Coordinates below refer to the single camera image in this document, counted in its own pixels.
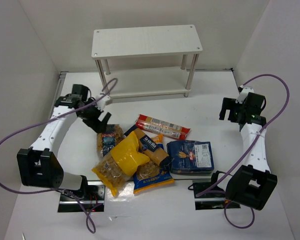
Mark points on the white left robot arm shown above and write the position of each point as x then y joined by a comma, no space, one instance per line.
38,165

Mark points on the yellow macaroni pasta bag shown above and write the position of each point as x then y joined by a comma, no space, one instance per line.
120,164

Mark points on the blue orange shell pasta bag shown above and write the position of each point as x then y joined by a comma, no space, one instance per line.
150,175

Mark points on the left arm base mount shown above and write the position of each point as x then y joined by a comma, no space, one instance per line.
93,201

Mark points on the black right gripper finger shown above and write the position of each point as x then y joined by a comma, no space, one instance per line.
223,112
228,104

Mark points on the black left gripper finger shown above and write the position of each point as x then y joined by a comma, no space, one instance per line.
98,126
104,121

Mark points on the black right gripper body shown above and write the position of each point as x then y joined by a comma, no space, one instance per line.
229,110

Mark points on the white two-tier shelf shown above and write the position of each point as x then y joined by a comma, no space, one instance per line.
141,42

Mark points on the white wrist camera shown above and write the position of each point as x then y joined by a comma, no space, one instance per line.
102,100
243,93

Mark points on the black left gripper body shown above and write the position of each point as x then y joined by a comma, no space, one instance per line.
94,120

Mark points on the dark blue pasta box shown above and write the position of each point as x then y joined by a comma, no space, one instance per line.
190,157

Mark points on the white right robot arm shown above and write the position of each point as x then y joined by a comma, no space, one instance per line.
253,183

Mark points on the Agnesi fusilli pasta bag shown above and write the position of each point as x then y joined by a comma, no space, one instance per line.
108,139

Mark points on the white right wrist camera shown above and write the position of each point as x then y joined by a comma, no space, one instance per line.
243,93

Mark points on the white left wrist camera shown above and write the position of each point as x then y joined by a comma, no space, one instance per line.
102,100

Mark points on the red spaghetti pasta packet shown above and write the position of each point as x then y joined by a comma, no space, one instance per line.
157,126

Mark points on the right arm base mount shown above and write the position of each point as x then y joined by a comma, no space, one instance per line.
209,200

